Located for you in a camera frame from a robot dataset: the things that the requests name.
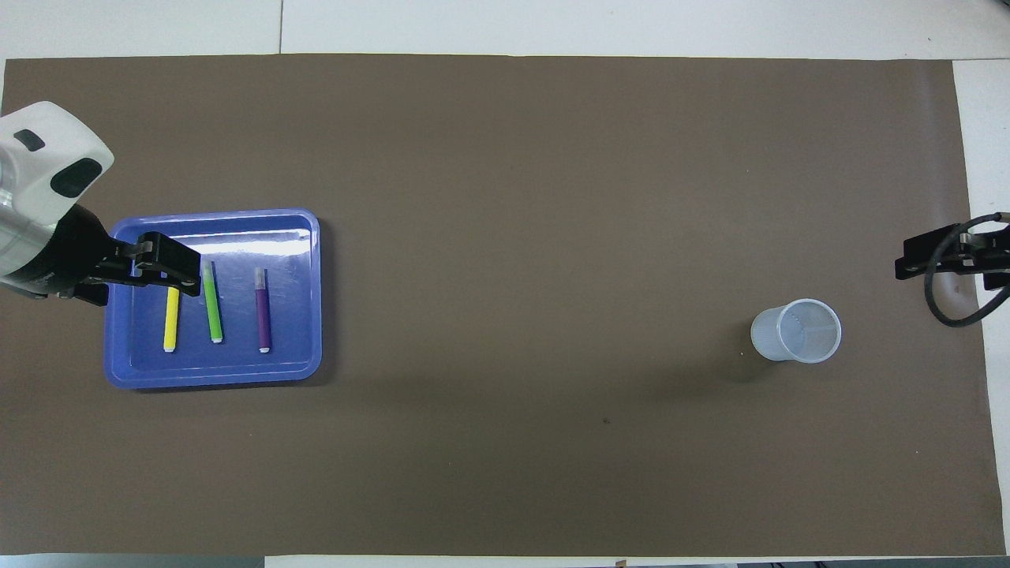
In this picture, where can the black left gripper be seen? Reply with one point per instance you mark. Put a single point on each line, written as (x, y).
(59, 252)

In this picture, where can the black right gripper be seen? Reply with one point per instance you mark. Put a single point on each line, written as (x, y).
(986, 256)

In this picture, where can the yellow pen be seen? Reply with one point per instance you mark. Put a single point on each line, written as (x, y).
(170, 323)

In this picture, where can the green pen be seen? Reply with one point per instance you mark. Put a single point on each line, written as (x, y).
(213, 312)

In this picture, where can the purple pen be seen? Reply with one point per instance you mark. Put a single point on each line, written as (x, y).
(263, 312)

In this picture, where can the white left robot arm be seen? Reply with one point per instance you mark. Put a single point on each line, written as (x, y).
(43, 158)

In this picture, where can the blue plastic tray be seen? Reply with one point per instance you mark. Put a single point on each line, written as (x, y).
(292, 315)

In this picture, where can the translucent plastic cup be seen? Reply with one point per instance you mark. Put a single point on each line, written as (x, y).
(797, 331)

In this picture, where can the brown table mat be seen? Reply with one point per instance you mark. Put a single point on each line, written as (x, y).
(505, 315)

